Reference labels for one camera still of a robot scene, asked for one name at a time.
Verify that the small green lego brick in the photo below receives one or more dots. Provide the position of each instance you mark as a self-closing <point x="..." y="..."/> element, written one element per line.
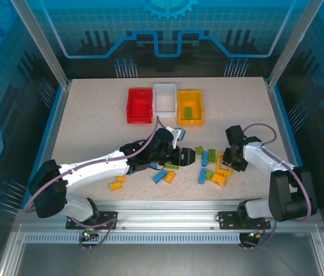
<point x="199" y="150"/>
<point x="208" y="174"/>

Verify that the curved blue lego brick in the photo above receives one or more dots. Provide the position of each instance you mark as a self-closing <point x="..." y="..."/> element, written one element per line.
<point x="153" y="165"/>

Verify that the yellow lego frame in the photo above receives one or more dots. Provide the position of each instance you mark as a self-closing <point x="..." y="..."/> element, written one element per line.
<point x="220" y="169"/>

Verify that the yellow lego brick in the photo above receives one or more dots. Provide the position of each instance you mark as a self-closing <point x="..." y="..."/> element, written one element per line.
<point x="218" y="179"/>
<point x="121" y="178"/>
<point x="170" y="176"/>
<point x="116" y="186"/>

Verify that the white plastic bin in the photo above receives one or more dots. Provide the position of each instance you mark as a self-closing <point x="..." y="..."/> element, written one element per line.
<point x="165" y="100"/>

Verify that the yellow plastic bin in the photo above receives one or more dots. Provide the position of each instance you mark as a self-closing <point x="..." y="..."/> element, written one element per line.
<point x="190" y="99"/>

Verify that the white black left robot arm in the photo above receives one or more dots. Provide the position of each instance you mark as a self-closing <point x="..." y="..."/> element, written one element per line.
<point x="93" y="166"/>

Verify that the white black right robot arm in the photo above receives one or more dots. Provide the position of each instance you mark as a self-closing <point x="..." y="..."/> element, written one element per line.
<point x="262" y="156"/>

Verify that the long blue lego brick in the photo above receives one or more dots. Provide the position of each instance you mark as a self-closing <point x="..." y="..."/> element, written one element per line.
<point x="205" y="158"/>

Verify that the red plastic bin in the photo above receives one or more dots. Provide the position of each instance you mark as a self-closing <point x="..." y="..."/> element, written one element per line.
<point x="139" y="106"/>

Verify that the aluminium side rail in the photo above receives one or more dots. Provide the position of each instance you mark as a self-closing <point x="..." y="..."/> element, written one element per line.
<point x="282" y="120"/>
<point x="55" y="135"/>

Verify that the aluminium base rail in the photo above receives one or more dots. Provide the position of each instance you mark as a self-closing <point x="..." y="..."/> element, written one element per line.
<point x="167" y="212"/>

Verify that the aluminium frame post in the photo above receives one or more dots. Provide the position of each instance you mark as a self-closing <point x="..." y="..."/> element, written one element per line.
<point x="294" y="43"/>
<point x="40" y="43"/>

